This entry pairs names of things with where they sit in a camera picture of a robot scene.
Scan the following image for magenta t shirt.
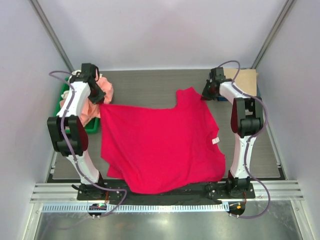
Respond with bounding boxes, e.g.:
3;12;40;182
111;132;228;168
100;87;226;194

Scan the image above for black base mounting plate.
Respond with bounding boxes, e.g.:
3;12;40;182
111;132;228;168
72;179;256;206

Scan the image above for folded beige t shirt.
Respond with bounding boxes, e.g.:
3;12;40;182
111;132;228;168
223;68;259;97

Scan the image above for white slotted cable duct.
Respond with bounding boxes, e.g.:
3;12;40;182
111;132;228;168
41;202;229;214

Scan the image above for folded blue t shirt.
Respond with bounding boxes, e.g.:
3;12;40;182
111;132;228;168
209;69;261;102

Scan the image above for white t shirt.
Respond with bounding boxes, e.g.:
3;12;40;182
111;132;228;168
61;69;103;100

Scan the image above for left aluminium frame post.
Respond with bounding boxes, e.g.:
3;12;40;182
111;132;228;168
29;0;75;72

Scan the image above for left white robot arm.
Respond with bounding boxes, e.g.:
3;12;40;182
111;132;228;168
47;63;106;200

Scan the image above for aluminium frame post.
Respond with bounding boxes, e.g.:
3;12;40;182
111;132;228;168
251;0;296;69
29;0;75;72

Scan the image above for right aluminium frame post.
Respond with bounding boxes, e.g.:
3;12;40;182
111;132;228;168
251;0;296;69

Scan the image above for salmon pink t shirt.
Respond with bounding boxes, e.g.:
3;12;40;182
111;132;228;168
55;73;114;127

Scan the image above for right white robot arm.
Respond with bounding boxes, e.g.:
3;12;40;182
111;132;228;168
201;66;264;200

